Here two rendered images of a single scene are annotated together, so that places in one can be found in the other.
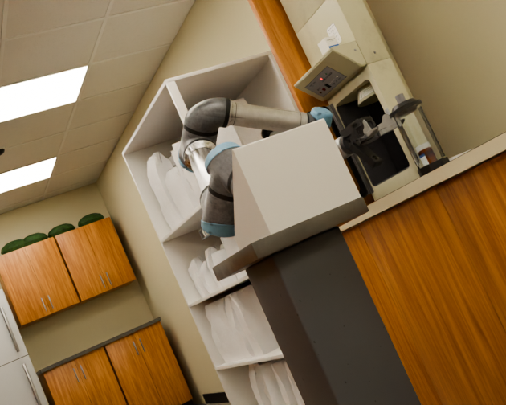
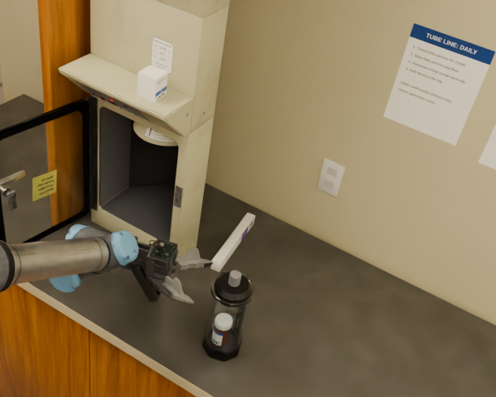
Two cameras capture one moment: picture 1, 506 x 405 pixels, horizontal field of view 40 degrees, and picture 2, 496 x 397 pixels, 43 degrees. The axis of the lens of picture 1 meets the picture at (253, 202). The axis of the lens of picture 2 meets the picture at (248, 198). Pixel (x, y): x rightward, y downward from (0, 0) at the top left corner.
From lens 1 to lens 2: 198 cm
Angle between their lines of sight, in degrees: 58
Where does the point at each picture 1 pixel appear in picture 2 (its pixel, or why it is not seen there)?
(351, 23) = (200, 72)
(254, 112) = (43, 272)
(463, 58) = (268, 102)
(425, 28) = (247, 31)
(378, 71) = (196, 140)
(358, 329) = not seen: outside the picture
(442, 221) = not seen: outside the picture
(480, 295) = not seen: outside the picture
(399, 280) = (112, 384)
